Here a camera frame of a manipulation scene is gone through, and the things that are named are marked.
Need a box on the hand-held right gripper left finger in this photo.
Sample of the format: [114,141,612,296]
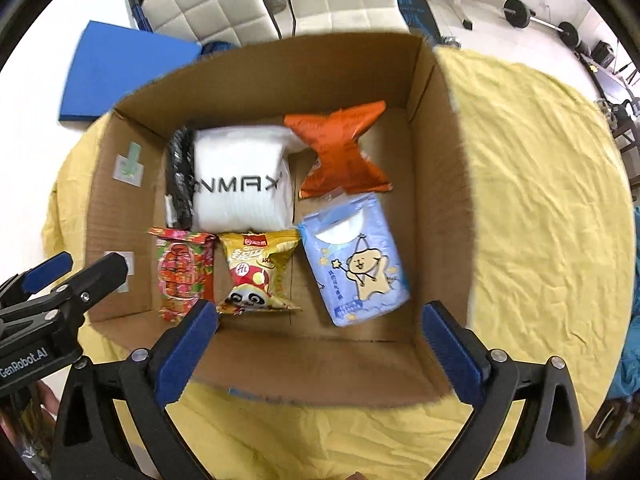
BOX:
[50,300,220,480]

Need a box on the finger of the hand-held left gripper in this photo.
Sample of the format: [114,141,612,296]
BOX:
[0,251,74,311]
[0,252,129,328]

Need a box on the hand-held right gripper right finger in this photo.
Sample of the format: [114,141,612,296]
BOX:
[422,301,586,480]

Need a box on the red snack packet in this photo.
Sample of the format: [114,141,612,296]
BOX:
[146,227,217,322]

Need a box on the yellow panda snack packet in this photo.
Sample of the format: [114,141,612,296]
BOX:
[216,229,303,316]

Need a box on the black packet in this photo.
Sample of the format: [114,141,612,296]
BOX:
[164,127,197,229]

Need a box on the light blue tissue pack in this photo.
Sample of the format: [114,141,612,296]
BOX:
[298,192,414,328]

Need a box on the cardboard box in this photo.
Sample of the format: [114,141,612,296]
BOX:
[84,30,485,409]

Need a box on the white soft pack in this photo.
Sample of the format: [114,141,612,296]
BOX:
[191,125,303,232]

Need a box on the orange foil packet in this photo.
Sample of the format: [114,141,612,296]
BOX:
[283,101,393,202]

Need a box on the person's left hand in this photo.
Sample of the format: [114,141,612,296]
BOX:
[36,381,62,417]

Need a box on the yellow tablecloth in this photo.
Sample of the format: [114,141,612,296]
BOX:
[41,46,640,480]

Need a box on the blue foam mat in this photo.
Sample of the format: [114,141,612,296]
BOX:
[58,20,204,124]

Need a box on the dark blue quilted cloth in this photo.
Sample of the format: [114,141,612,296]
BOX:
[200,39,240,59]

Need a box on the black folding stand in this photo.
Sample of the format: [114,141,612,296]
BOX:
[124,0,152,32]

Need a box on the treadmill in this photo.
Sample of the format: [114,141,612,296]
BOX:
[580,52,640,107]

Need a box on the black speaker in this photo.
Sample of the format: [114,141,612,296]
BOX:
[590,40,616,67]

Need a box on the short barbell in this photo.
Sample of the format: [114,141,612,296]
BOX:
[502,0,582,50]

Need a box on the black and blue weight bench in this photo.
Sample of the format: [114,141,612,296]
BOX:
[395,0,444,44]

